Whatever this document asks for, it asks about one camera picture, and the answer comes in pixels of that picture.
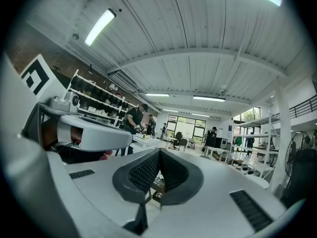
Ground white storage shelf unit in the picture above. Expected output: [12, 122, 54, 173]
[68, 69, 139, 128]

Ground black high-back office chair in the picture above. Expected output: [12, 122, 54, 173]
[172, 131, 183, 150]

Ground white air conditioner unit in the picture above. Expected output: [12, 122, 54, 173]
[107, 69, 139, 93]

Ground white metal shelving rack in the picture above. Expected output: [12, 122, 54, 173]
[230, 108, 280, 178]

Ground black cabinets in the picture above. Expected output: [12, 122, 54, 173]
[207, 136, 228, 148]

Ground white round side table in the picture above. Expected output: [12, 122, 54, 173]
[244, 175, 270, 189]

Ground black framed window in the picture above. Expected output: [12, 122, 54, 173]
[166, 114, 208, 143]

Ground person's left hand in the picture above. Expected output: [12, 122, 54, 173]
[41, 119, 83, 149]

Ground black balcony railing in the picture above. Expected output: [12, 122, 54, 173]
[288, 94, 317, 119]

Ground white rectangular table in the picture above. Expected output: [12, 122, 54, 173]
[205, 145, 231, 162]

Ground black floor fan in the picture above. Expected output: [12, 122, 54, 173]
[284, 130, 313, 178]

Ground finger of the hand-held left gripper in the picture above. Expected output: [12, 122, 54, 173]
[58, 115, 134, 151]

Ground white square table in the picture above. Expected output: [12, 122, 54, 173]
[116, 132, 161, 156]

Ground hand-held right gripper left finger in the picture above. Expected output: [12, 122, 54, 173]
[47, 147, 161, 236]

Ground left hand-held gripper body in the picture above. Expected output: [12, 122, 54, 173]
[21, 53, 80, 144]

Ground white pillar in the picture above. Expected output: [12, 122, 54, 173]
[268, 77, 293, 195]

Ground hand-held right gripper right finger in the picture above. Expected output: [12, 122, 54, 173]
[148, 147, 289, 238]

